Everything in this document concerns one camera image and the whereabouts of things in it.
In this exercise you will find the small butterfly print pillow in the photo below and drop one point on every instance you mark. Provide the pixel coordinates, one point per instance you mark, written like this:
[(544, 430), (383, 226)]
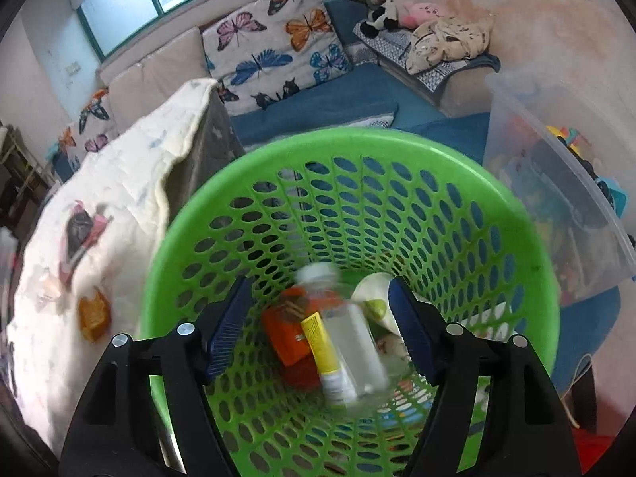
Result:
[(89, 129)]

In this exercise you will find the orange food scrap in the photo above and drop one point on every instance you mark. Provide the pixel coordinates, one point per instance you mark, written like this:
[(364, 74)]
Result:
[(94, 315)]

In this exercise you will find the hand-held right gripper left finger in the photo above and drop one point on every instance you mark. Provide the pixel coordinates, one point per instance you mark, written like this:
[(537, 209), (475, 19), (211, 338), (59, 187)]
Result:
[(228, 318)]

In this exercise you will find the clear plastic bottle yellow label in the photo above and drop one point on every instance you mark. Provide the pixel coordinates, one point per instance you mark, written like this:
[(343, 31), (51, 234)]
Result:
[(348, 343)]

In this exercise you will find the spotted cream cloth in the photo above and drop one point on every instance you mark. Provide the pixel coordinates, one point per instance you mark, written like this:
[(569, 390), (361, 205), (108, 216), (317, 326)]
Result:
[(447, 42)]

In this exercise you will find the metal shelf rack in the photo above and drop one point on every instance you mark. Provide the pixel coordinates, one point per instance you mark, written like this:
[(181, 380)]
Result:
[(20, 174)]

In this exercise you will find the green plastic mesh basket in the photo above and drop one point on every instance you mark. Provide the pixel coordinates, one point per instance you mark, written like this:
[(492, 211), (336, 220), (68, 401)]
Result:
[(348, 136)]

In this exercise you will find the white paper cup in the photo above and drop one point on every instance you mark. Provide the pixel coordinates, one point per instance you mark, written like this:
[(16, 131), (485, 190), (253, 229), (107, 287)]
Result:
[(372, 290)]

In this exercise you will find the small snack packet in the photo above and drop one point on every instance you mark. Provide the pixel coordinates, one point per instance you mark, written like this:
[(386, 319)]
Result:
[(79, 231)]

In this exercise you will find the pink plush toy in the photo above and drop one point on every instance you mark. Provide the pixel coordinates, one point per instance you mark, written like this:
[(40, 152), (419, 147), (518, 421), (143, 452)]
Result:
[(425, 12)]

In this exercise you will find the blue sofa mattress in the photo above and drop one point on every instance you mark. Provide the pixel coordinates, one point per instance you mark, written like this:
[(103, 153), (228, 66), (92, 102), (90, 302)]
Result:
[(348, 94)]

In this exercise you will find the green framed window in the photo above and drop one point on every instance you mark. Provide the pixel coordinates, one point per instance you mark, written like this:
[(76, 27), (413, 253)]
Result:
[(124, 5)]

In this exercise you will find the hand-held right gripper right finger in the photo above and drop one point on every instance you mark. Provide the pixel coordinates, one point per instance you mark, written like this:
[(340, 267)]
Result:
[(410, 323)]

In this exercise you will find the large butterfly print pillow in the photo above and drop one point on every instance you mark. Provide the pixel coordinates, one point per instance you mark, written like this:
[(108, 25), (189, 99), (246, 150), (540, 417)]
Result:
[(278, 44)]

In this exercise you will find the clear plastic storage box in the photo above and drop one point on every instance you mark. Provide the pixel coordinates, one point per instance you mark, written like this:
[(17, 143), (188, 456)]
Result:
[(546, 159)]

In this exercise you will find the checked grey cloth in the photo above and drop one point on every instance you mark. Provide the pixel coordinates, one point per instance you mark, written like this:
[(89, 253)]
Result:
[(432, 79)]

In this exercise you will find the beige cushion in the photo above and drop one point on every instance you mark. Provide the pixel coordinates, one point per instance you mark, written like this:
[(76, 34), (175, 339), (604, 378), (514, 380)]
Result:
[(154, 74)]

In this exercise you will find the large orange snack packet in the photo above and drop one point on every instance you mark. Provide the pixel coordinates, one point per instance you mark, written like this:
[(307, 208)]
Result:
[(283, 338)]

